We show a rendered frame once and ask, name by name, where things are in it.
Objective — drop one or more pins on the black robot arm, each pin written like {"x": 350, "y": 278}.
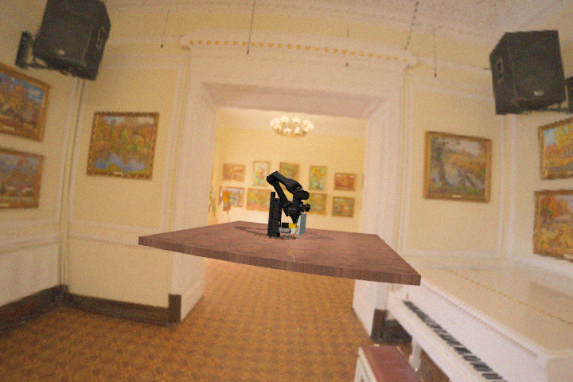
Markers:
{"x": 292, "y": 186}

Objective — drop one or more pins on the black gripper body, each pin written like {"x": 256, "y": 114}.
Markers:
{"x": 295, "y": 207}

